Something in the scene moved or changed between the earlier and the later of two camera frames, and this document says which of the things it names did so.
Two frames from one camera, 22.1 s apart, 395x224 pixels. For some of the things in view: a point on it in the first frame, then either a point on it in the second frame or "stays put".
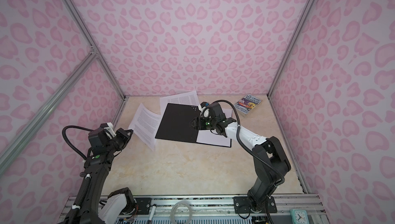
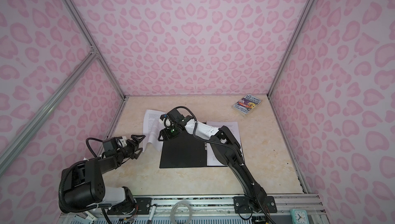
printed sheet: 144,125 to 213,159
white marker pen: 154,208 stays put
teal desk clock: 299,216 stays put
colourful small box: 247,103 stays put
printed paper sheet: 189,98 to 153,126
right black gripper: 198,119 to 165,134
